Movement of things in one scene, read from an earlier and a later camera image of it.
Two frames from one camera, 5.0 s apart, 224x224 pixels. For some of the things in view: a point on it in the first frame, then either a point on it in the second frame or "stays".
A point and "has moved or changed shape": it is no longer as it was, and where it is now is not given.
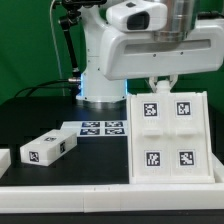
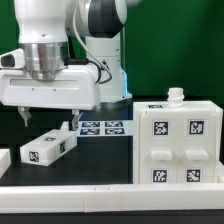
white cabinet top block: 48,148 stays
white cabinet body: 169,138 has moved or changed shape
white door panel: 152,136 has moved or changed shape
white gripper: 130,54 → 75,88
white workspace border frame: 106,198 stays
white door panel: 189,135 has moved or changed shape
